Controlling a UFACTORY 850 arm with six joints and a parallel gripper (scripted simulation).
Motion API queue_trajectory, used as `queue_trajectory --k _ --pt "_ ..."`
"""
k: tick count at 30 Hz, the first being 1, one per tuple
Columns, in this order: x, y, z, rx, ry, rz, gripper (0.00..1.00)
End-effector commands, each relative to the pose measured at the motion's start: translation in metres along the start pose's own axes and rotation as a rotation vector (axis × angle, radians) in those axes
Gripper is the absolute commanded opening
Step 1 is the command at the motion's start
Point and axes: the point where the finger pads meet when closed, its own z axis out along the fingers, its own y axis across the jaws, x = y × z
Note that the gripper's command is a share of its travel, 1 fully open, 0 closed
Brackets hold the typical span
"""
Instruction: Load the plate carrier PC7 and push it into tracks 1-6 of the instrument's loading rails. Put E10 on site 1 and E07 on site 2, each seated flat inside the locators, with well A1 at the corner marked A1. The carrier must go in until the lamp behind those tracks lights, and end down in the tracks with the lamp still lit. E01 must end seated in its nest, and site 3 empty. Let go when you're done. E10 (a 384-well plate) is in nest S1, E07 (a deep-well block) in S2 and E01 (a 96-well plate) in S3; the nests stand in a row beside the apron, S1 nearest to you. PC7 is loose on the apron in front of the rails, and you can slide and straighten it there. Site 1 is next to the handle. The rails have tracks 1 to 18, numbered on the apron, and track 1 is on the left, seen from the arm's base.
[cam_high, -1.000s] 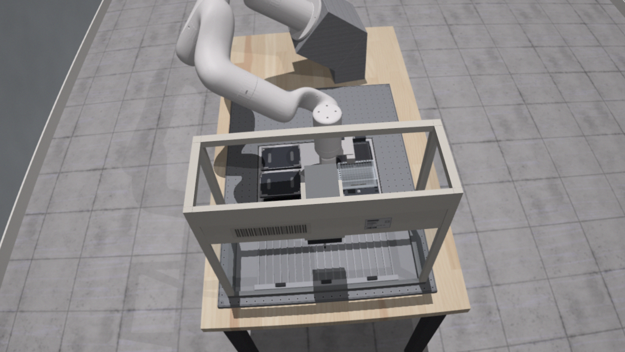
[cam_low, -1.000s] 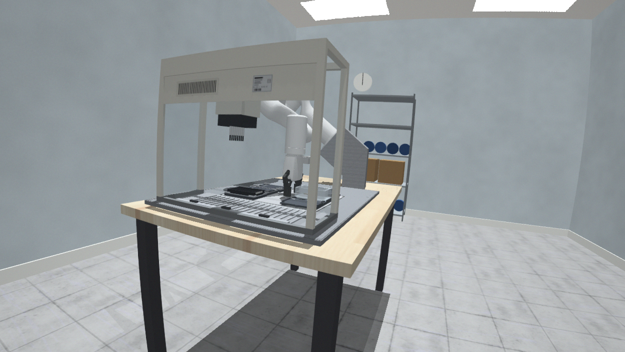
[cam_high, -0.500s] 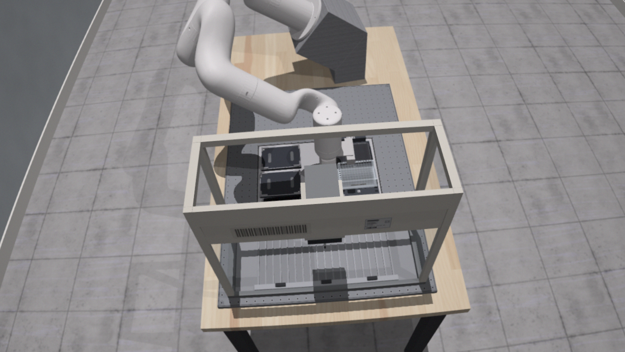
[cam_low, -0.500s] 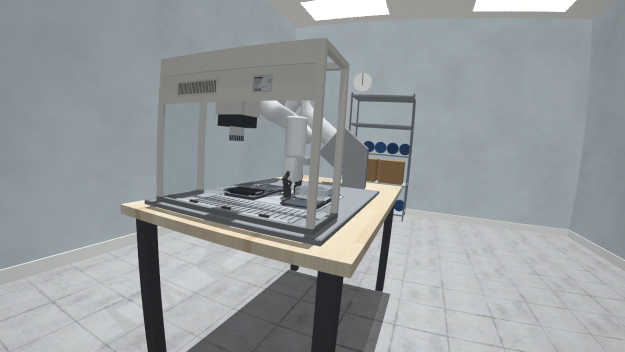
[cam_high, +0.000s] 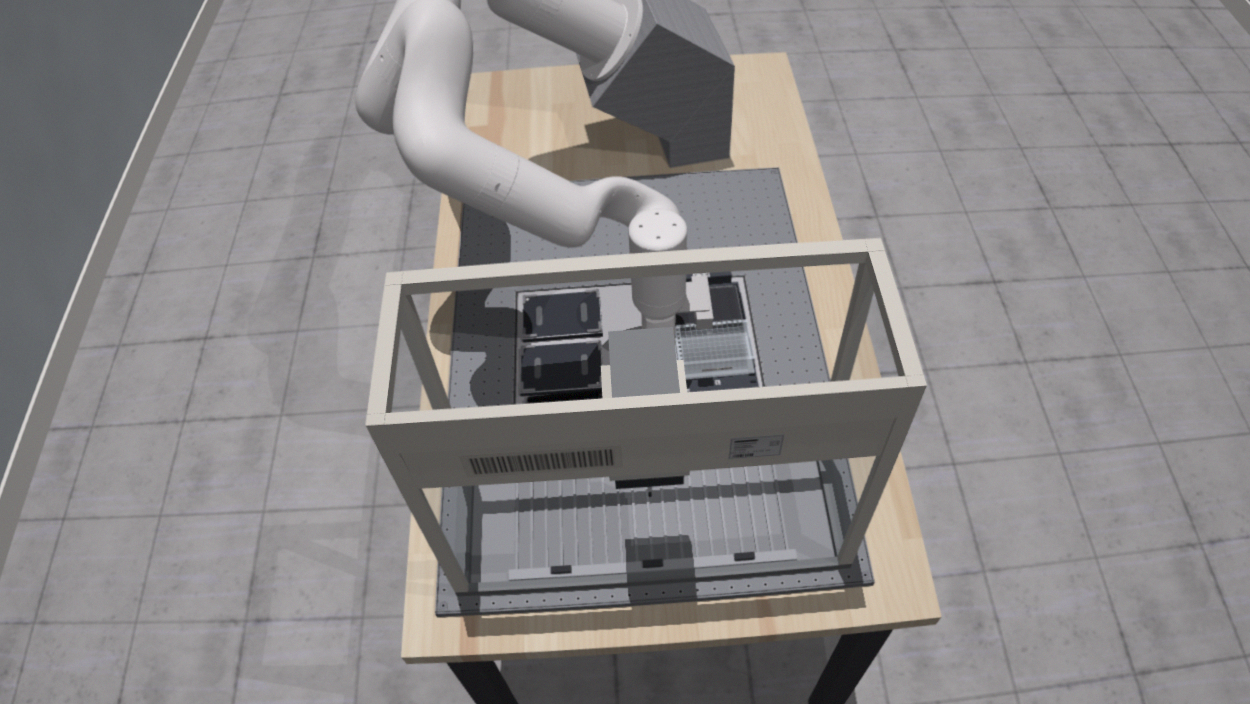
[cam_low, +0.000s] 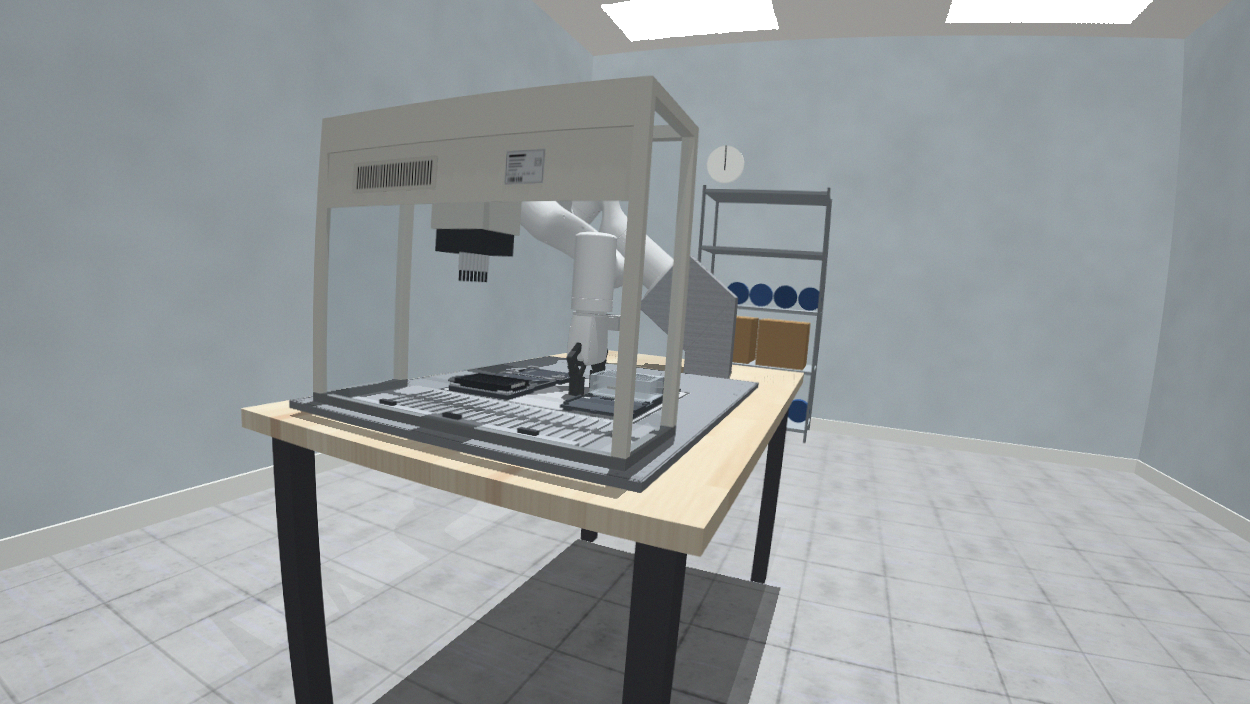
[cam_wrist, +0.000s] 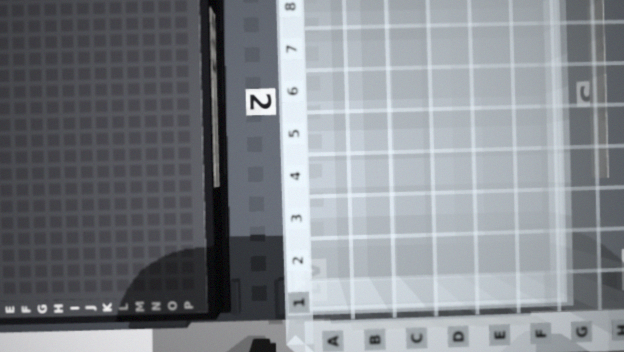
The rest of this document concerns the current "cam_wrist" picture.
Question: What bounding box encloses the dark grey multi-well plate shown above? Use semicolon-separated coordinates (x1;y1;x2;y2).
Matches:
0;0;231;325

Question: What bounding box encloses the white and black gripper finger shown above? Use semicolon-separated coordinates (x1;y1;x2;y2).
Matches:
249;339;276;352

